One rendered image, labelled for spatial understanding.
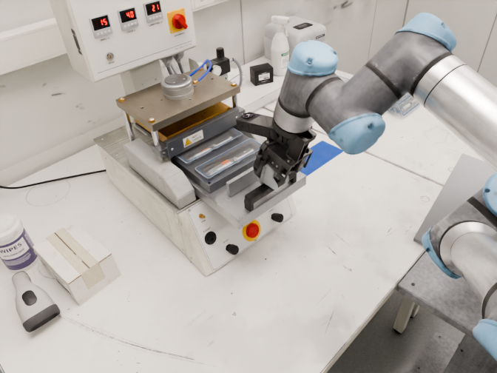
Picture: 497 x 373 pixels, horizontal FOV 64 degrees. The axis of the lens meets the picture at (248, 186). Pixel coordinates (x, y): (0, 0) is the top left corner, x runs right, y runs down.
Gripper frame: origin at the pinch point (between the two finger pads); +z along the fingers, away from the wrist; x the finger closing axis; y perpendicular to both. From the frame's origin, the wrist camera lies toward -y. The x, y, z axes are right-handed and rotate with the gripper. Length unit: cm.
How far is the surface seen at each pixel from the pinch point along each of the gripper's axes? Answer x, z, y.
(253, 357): -23.1, 18.6, 25.4
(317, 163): 41.1, 28.0, -5.1
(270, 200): -1.2, 2.6, 4.6
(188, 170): -8.7, 6.0, -15.2
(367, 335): 42, 89, 48
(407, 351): 47, 85, 63
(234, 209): -9.1, 3.3, 1.1
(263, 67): 68, 33, -57
